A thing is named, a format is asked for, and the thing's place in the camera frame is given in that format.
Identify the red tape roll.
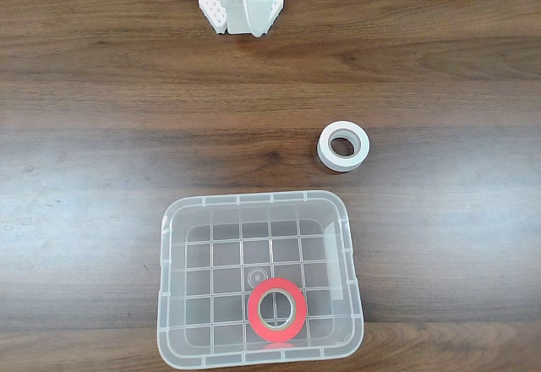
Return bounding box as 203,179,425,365
247,277,308,343

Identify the clear plastic storage box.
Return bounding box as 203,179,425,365
156,189,365,369

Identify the white tape roll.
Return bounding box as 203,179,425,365
316,120,371,173

